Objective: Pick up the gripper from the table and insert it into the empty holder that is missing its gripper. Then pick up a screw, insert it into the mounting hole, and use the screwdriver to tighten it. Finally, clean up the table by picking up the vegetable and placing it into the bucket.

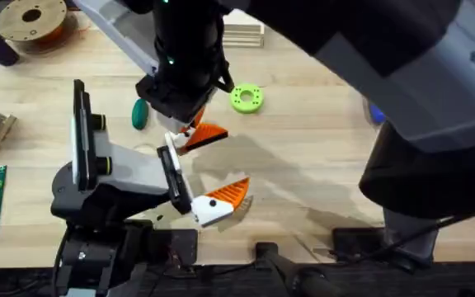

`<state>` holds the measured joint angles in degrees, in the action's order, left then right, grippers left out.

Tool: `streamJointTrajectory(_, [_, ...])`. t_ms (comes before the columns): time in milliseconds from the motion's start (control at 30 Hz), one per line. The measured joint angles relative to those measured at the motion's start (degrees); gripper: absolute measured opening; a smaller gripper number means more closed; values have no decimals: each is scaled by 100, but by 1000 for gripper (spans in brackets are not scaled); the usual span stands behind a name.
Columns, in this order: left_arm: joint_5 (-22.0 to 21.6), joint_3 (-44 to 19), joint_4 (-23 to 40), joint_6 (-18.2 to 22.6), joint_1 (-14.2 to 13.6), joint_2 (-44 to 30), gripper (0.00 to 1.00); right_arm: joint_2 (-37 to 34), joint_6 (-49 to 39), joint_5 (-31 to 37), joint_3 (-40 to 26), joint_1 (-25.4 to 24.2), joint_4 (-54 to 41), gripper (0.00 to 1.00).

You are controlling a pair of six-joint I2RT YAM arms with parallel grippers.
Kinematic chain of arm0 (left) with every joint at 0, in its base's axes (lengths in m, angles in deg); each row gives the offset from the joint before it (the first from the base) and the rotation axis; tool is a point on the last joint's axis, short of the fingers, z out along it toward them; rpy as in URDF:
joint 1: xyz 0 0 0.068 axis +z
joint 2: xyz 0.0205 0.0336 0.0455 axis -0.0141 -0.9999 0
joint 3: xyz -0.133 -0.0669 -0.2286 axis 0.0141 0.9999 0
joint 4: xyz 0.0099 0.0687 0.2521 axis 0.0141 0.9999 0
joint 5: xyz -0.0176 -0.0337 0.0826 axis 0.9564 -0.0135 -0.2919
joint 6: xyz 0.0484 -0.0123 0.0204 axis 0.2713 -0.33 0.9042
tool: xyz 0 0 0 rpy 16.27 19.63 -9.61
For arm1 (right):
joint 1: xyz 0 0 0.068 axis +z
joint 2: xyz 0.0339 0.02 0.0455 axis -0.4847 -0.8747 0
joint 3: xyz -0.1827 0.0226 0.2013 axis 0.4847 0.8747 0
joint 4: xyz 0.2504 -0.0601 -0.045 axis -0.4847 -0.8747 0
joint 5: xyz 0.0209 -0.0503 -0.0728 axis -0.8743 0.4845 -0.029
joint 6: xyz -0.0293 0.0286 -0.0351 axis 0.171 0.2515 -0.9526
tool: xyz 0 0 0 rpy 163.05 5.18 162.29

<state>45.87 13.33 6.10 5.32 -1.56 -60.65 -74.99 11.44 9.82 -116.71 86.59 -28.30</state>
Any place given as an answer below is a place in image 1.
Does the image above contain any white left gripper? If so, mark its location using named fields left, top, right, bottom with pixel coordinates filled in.
left=50, top=130, right=251, bottom=228

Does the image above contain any orange ribbed wedge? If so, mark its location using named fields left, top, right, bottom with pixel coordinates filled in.
left=177, top=122, right=229, bottom=156

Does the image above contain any teal toy vegetable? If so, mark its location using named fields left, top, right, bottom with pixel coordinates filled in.
left=130, top=97, right=150, bottom=131

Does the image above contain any blue electric screwdriver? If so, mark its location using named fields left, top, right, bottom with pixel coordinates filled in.
left=368, top=102, right=388, bottom=126

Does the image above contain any green disc with holes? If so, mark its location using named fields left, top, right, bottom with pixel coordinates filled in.
left=229, top=82, right=266, bottom=115

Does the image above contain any left wrist black upright plate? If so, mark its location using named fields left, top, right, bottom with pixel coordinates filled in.
left=72, top=79, right=99, bottom=192

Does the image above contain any wooden filament spool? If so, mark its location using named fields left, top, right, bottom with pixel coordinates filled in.
left=0, top=0, right=68, bottom=43

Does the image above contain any black rail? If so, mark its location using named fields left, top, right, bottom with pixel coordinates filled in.
left=0, top=262, right=475, bottom=297

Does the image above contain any black cable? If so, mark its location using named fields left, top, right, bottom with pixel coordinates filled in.
left=331, top=212, right=475, bottom=266

